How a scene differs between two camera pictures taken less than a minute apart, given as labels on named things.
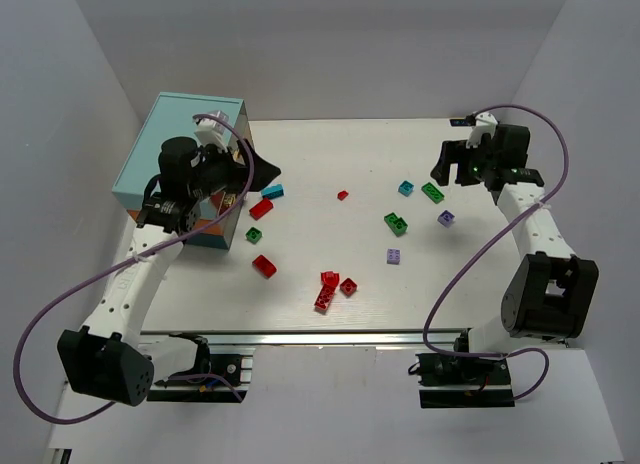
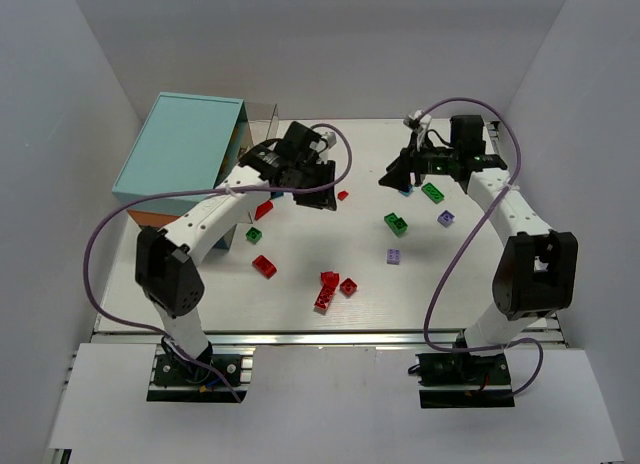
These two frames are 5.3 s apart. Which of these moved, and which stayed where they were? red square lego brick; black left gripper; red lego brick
Moved: black left gripper
Stayed: red square lego brick; red lego brick
